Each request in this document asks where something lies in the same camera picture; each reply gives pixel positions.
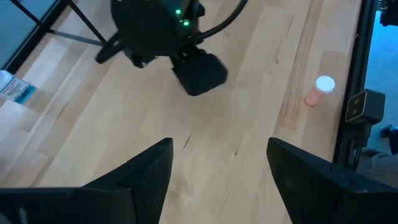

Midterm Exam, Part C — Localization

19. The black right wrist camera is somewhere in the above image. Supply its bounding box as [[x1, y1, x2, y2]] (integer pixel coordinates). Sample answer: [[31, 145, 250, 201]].
[[170, 52, 229, 96]]

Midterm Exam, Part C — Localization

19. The black right camera cable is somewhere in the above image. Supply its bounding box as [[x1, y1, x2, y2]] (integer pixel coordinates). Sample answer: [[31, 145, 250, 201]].
[[198, 0, 249, 41]]

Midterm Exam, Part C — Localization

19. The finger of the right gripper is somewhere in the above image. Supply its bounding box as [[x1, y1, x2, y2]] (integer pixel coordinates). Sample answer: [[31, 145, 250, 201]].
[[132, 52, 156, 69], [95, 32, 125, 65]]

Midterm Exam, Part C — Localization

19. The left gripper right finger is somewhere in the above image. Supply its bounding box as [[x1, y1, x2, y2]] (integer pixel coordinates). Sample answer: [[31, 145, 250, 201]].
[[266, 137, 398, 224]]

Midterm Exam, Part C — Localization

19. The person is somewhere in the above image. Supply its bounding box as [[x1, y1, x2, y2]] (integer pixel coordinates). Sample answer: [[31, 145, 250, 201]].
[[356, 148, 398, 189]]

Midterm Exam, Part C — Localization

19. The white bottle blue label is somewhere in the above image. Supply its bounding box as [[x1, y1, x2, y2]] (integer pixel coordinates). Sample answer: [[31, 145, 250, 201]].
[[0, 70, 37, 105]]

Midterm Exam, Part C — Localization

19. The black aluminium rig frame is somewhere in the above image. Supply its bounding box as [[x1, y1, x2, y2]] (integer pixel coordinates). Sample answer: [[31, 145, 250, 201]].
[[0, 0, 379, 170]]

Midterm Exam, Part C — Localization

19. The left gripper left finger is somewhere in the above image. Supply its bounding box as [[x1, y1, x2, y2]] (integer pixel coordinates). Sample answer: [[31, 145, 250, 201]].
[[82, 137, 174, 224]]

